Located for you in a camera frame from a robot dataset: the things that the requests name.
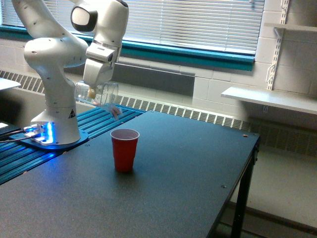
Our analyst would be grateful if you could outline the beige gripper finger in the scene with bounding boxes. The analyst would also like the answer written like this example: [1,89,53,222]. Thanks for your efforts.
[88,87,96,98]

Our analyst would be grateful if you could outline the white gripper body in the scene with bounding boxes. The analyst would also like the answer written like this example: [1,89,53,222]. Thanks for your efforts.
[83,41,121,88]

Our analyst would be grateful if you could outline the clear plastic cup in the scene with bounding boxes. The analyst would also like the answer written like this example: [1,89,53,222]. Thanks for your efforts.
[75,81,122,120]

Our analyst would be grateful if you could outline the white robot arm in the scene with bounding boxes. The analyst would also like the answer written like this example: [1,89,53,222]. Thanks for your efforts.
[12,0,129,146]

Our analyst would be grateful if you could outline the red plastic cup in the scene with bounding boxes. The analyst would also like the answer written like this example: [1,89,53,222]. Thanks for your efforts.
[110,128,140,173]

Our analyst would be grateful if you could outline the white tabletop at left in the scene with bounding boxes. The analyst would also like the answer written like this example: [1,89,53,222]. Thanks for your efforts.
[0,78,21,91]

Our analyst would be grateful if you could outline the blue slotted aluminium table section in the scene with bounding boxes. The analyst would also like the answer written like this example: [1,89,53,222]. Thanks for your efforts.
[0,106,145,184]

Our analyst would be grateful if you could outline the white window blinds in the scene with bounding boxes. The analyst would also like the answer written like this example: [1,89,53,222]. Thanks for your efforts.
[1,0,265,56]

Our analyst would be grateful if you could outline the teal window sill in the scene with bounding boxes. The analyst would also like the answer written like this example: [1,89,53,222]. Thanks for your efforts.
[0,24,255,71]

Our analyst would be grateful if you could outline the black table leg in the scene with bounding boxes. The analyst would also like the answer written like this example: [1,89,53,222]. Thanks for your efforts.
[230,145,259,238]

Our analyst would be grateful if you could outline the white baseboard radiator grille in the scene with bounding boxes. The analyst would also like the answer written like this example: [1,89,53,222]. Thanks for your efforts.
[0,69,317,157]

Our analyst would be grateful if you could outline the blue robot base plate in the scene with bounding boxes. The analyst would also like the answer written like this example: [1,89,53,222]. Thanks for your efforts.
[18,129,89,151]

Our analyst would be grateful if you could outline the black cables at base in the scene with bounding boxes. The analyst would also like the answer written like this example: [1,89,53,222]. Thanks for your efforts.
[0,127,33,144]

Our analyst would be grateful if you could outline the white shelf bracket rail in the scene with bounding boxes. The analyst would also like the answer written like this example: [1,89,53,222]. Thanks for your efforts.
[265,0,290,91]

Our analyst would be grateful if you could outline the upper white wall shelf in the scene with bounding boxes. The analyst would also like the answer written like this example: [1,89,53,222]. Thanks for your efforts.
[264,23,317,32]

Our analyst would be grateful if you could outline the white wall shelf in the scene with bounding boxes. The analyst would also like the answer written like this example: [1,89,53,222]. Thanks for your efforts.
[221,86,317,115]
[264,23,317,32]

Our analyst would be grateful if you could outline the lower white wall shelf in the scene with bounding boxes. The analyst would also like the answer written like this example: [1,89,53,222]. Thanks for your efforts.
[221,86,317,115]

